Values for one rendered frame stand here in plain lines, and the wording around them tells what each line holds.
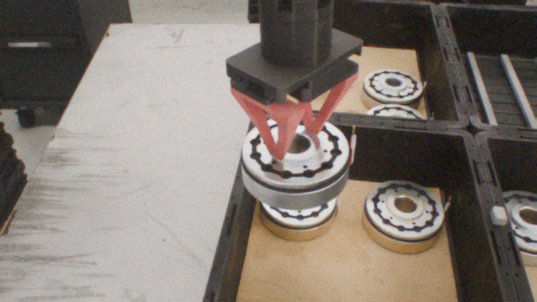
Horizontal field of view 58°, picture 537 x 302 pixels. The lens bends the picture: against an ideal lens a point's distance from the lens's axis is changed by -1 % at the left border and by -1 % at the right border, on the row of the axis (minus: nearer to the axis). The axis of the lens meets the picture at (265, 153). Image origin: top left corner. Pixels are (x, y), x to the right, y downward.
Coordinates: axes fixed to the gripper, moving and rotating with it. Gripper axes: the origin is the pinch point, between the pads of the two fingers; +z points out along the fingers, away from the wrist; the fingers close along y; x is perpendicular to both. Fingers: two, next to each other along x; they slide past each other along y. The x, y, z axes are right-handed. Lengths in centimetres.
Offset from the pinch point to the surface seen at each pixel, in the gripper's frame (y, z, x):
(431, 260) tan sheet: -14.4, 22.6, 10.7
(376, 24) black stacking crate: -54, 16, -26
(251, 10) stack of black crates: -110, 61, -123
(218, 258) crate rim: 8.7, 12.0, -2.5
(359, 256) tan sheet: -8.5, 22.3, 3.8
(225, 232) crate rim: 5.9, 11.9, -4.5
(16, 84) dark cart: -20, 74, -168
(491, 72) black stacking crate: -62, 22, -4
